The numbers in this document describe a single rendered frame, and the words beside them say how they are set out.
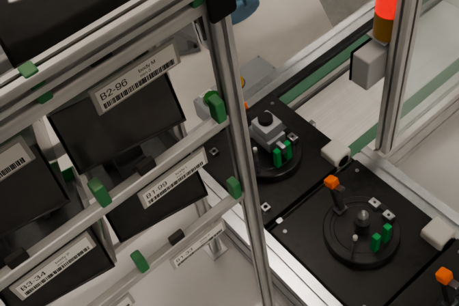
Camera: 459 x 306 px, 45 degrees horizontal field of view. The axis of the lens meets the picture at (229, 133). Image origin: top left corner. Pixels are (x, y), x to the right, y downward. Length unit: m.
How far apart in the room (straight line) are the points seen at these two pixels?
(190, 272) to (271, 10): 0.82
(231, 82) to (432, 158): 0.83
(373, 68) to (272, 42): 0.62
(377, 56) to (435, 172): 0.41
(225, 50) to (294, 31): 1.07
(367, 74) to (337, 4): 2.03
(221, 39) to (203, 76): 0.98
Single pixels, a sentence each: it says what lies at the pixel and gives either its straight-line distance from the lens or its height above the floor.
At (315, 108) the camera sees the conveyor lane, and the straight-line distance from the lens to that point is 1.33.
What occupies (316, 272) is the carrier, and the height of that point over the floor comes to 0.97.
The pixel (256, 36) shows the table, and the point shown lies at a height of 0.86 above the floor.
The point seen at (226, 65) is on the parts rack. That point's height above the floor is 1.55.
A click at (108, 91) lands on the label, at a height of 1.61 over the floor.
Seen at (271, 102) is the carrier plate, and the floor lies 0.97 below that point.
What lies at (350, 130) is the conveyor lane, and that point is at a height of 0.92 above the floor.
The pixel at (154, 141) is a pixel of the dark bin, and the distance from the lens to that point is 0.93.
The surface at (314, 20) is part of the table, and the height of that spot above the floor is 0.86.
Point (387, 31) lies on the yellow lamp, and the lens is 0.97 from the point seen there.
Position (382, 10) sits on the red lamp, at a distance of 0.95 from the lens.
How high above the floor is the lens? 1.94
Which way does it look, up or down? 52 degrees down
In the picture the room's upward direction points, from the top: 11 degrees counter-clockwise
